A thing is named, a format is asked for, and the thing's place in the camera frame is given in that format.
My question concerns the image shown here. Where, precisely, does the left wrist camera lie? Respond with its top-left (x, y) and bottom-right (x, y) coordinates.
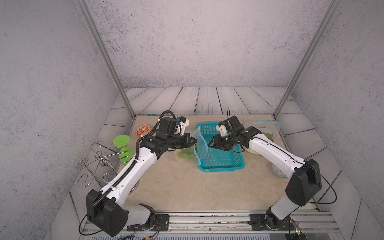
top-left (176, 116), bottom-right (190, 136)

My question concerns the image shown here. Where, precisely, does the metal wire cup rack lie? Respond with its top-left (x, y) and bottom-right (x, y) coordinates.
top-left (77, 141), bottom-right (121, 188)

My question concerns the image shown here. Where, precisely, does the clear zipper bag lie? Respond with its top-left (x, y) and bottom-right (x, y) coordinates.
top-left (188, 127), bottom-right (208, 167)
top-left (244, 119), bottom-right (277, 142)

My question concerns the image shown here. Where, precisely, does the green plastic goblet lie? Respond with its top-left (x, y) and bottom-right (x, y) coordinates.
top-left (113, 135), bottom-right (135, 166)

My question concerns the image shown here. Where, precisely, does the chinese cabbage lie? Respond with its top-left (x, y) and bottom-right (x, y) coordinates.
top-left (242, 145), bottom-right (260, 155)
top-left (259, 127), bottom-right (274, 142)
top-left (174, 145), bottom-right (196, 162)

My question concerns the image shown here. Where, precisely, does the right aluminium frame post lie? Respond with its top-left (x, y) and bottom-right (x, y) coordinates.
top-left (273, 0), bottom-right (341, 118)

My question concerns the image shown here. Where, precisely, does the teal plastic basket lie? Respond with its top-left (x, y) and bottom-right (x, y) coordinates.
top-left (196, 122), bottom-right (245, 172)

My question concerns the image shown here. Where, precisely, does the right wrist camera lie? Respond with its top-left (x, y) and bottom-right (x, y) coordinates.
top-left (216, 123), bottom-right (228, 137)

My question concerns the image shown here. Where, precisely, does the chinese cabbage top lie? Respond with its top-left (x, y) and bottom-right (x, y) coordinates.
top-left (174, 145), bottom-right (196, 162)

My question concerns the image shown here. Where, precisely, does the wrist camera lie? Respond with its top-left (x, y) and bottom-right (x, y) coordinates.
top-left (216, 123), bottom-right (228, 137)
top-left (176, 116), bottom-right (190, 136)

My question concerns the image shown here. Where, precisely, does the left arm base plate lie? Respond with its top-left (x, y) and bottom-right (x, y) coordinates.
top-left (126, 214), bottom-right (170, 233)

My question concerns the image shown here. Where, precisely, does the left aluminium frame post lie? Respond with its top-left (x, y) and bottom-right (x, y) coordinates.
top-left (75, 0), bottom-right (136, 119)

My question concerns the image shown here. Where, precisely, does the aluminium frame post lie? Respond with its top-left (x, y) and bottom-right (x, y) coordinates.
top-left (273, 0), bottom-right (341, 118)
top-left (75, 0), bottom-right (136, 119)

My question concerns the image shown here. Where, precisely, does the orange patterned bowl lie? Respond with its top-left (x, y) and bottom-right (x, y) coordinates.
top-left (135, 124), bottom-right (152, 137)

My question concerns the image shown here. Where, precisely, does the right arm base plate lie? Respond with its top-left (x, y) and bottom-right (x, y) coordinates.
top-left (248, 214), bottom-right (295, 231)

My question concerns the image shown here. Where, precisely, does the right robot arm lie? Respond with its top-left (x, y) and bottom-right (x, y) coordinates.
top-left (209, 116), bottom-right (322, 230)

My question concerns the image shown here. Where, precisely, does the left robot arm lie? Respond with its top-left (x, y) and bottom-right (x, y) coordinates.
top-left (85, 111), bottom-right (197, 237)

